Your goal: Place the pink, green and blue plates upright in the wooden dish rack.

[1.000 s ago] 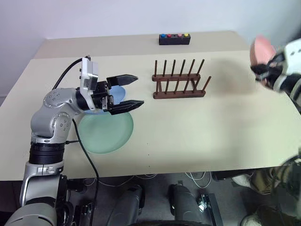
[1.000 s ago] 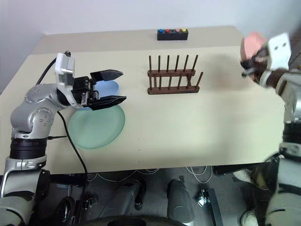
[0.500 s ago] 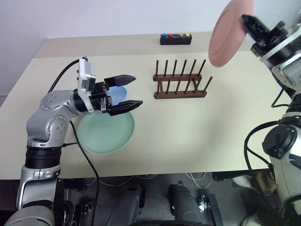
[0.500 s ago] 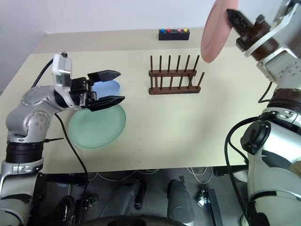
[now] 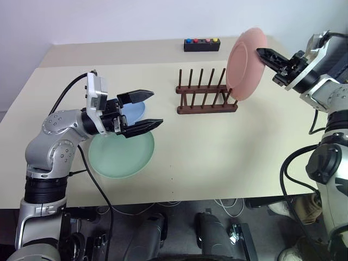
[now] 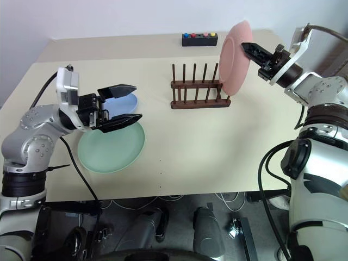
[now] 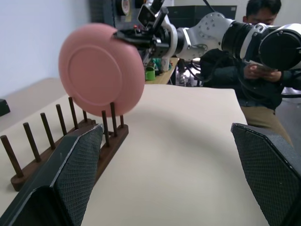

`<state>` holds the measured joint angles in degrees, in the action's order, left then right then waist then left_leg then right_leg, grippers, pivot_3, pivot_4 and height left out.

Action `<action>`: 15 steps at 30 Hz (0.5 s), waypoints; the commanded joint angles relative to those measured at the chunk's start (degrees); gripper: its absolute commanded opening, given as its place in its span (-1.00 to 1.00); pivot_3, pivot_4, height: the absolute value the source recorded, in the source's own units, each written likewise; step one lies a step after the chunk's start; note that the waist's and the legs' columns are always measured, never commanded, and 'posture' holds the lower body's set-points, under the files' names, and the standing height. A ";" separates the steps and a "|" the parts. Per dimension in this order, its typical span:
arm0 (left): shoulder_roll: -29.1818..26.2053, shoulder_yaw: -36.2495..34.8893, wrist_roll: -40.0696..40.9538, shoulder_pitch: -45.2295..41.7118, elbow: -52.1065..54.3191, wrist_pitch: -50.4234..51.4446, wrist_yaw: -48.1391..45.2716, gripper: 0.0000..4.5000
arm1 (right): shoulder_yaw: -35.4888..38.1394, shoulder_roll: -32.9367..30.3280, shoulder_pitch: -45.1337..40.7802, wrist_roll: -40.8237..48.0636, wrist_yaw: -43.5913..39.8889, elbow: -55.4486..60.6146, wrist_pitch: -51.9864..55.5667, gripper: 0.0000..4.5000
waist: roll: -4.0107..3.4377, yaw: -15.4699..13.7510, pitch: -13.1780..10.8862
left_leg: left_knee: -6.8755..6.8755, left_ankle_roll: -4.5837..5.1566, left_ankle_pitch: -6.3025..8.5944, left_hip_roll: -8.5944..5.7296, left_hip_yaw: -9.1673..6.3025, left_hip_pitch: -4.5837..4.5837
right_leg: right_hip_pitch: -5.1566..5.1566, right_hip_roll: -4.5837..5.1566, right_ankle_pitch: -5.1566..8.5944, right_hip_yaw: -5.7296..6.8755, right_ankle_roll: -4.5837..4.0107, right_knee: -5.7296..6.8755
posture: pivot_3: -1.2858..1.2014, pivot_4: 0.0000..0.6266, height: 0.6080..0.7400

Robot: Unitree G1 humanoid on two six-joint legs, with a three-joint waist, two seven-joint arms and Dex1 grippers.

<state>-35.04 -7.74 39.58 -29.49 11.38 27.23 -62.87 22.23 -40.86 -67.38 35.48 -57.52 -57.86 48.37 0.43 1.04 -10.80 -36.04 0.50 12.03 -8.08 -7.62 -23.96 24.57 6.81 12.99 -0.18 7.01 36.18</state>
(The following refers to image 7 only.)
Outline dark wooden dish rack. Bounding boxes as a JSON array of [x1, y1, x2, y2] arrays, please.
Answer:
[[0, 96, 129, 192]]

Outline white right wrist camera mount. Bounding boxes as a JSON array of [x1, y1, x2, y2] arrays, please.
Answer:
[[137, 0, 182, 59]]

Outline white phone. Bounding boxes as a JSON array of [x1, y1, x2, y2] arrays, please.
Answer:
[[243, 59, 277, 72]]

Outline person's left hand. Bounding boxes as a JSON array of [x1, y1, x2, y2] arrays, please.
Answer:
[[264, 70, 283, 82]]

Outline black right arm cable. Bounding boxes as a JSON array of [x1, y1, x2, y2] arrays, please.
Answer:
[[182, 57, 206, 82]]

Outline black stacked cases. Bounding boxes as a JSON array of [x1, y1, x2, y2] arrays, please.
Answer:
[[166, 5, 238, 26]]

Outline wooden background table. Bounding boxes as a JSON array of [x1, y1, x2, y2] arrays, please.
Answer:
[[144, 57, 180, 85]]

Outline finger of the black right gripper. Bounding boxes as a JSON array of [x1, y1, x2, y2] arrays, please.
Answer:
[[113, 31, 153, 47], [135, 44, 156, 52]]

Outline pink plate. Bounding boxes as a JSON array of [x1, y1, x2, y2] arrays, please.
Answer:
[[58, 23, 145, 117]]

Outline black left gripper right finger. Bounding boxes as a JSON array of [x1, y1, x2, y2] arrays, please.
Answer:
[[231, 122, 301, 226]]

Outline person in black jacket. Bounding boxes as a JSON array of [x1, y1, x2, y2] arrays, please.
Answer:
[[199, 0, 301, 147]]

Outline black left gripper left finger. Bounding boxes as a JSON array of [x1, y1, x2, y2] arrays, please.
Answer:
[[0, 123, 104, 226]]

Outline person's right hand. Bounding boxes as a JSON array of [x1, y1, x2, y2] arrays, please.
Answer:
[[244, 63, 264, 78]]

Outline black box with coloured buttons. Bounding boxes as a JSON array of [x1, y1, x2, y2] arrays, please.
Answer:
[[0, 98, 11, 117]]

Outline tape roll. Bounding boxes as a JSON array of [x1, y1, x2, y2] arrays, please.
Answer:
[[120, 0, 131, 15]]

